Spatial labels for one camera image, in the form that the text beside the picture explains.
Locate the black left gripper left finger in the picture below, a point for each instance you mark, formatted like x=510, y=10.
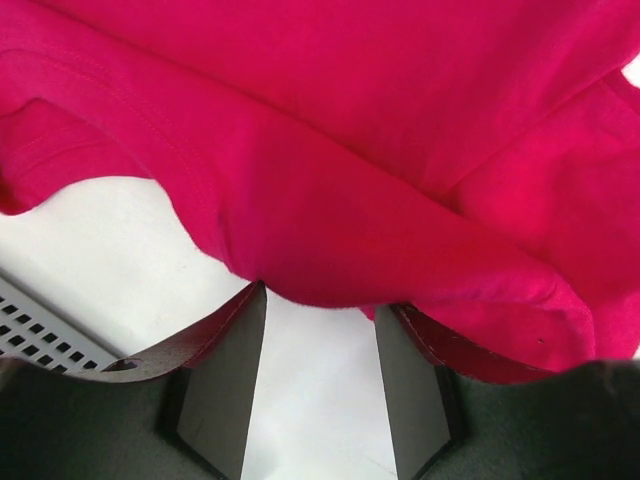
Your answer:
x=179, y=409

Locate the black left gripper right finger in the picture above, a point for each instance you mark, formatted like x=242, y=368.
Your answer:
x=457, y=411

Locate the magenta t-shirt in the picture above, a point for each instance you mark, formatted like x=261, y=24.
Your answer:
x=476, y=159

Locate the white plastic laundry basket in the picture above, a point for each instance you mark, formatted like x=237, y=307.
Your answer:
x=32, y=333

